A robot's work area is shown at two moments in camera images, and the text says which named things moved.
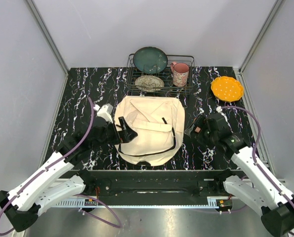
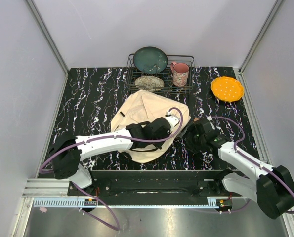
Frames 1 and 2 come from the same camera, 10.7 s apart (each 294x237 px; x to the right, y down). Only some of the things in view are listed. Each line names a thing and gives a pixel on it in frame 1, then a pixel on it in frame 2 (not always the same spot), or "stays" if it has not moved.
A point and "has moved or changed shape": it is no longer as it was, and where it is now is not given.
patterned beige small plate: [148, 83] stays
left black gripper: [129, 134] → [159, 144]
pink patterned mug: [180, 70] stays
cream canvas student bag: [159, 122] has moved or changed shape
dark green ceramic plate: [150, 60] stays
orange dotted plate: [227, 89] stays
